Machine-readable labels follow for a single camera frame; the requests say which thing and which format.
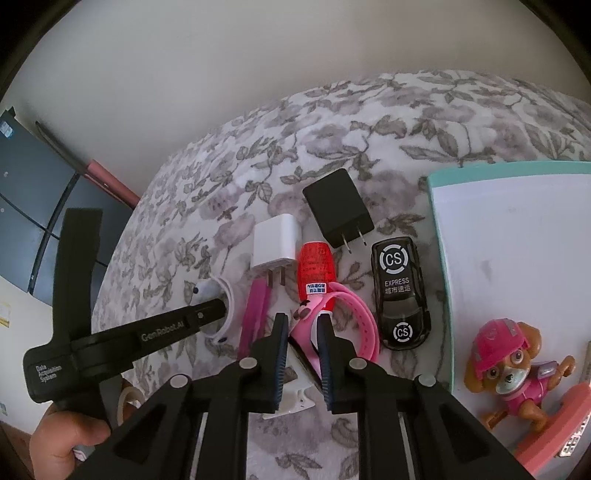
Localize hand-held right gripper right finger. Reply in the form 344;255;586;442
316;316;527;480

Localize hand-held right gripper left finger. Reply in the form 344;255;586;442
76;313;291;480

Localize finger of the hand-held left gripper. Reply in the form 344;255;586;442
184;298;228;337

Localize white wrist watch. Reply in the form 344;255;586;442
187;273;233;344

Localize white hair claw clip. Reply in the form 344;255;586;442
261;355;317;408

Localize pink wrist watch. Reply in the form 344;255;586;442
288;282;382;384

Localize red white bottle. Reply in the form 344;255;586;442
297;240;340;315

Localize white plug charger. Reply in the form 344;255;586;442
250;213;301;287

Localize black toy car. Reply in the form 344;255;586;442
370;236;433;352

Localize black plug charger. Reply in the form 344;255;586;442
302;168;376;256

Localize pink puppy toy figure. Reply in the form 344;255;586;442
464;318;578;432

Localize teal cardboard box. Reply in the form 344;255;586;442
426;161;591;480

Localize pink blue toy knife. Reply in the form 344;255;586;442
512;381;591;480

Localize person's left hand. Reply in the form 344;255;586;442
30;401;114;480

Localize beige tape roll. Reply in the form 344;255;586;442
116;385;145;428

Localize dark cabinet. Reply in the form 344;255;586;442
0;106;134;305

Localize pink pole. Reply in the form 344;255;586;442
88;159;141;208

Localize grey floral blanket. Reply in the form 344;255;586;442
90;69;591;480

